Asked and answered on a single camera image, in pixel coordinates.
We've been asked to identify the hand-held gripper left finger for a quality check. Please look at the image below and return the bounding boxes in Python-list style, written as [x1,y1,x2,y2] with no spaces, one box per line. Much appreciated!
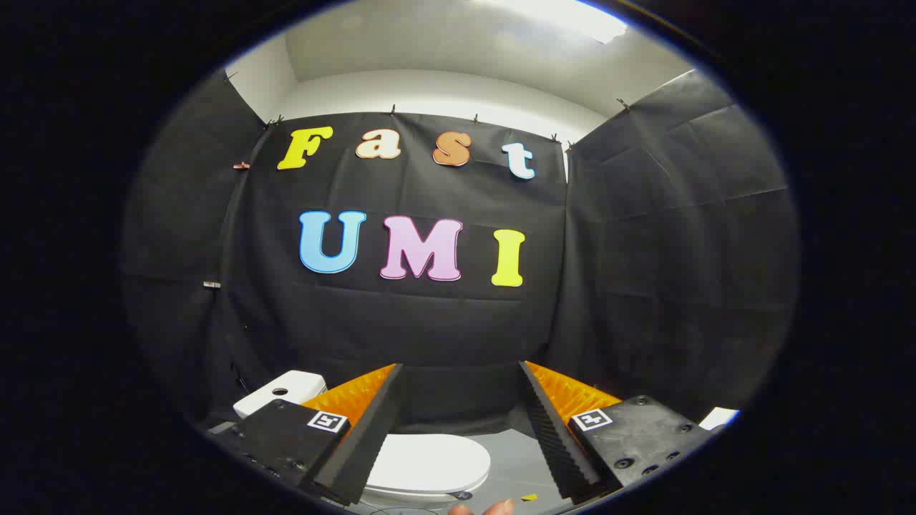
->
[210,363,404,506]

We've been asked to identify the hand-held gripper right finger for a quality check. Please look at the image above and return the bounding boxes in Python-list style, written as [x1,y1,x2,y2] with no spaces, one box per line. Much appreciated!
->
[518,360,714,503]

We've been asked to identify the white toilet bowl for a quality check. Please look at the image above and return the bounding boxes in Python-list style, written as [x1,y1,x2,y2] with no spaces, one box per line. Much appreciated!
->
[360,482,490,504]

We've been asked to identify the black backdrop cloth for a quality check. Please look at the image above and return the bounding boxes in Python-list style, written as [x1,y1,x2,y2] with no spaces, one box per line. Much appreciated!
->
[120,68,801,437]

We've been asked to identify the pale flat panel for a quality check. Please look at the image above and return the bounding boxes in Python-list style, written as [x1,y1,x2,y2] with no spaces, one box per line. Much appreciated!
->
[698,406,741,431]

